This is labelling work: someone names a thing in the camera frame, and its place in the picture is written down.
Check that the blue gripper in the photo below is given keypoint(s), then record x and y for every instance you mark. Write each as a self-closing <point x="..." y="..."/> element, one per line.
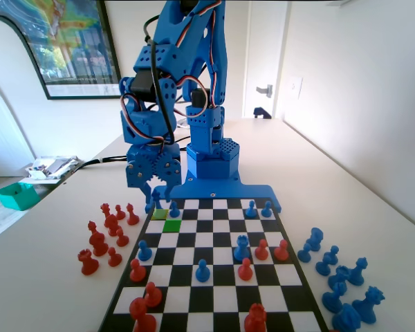
<point x="152" y="168"/>

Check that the blue tall piece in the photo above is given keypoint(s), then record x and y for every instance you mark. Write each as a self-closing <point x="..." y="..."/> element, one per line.
<point x="156" y="200"/>

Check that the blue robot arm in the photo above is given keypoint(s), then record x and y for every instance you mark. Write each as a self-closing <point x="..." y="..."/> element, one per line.
<point x="219" y="69"/>

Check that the red chess pawn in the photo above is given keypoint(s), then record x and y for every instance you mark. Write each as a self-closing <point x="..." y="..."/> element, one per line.
<point x="261" y="250"/>
<point x="281" y="250"/>
<point x="245" y="271"/>
<point x="121" y="238"/>
<point x="119" y="212"/>
<point x="153" y="295"/>
<point x="114" y="257"/>
<point x="137" y="271"/>

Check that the blue chess rook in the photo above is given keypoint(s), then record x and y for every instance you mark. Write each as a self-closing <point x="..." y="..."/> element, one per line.
<point x="339" y="276"/>
<point x="242" y="248"/>

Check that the blue chess knight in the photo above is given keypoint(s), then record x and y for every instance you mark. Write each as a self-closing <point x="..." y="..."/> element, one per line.
<point x="347" y="319"/>
<point x="314" y="239"/>

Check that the blue chess bishop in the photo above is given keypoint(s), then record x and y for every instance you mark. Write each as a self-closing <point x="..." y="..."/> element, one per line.
<point x="358" y="272"/>
<point x="333" y="297"/>

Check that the blue chess queen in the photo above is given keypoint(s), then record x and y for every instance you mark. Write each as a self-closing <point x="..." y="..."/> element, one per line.
<point x="369" y="307"/>

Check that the black and white chessboard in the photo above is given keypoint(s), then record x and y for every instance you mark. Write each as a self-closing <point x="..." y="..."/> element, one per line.
<point x="211" y="242"/>

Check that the pile of papers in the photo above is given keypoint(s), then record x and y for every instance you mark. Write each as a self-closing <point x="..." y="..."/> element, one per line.
<point x="52" y="167"/>

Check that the blue table clamp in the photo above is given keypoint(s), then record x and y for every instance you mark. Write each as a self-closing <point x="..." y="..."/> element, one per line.
<point x="261" y="113"/>

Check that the green plastic bin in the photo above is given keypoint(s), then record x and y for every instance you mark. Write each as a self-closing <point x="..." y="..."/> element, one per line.
<point x="17" y="197"/>

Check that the black framed map poster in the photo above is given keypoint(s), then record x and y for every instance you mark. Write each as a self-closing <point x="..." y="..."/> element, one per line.
<point x="76" y="45"/>

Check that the white door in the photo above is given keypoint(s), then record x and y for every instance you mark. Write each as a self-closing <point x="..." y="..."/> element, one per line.
<point x="266" y="52"/>

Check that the blue arm base plate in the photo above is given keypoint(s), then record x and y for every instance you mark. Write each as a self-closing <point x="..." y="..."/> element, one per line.
<point x="221" y="192"/>

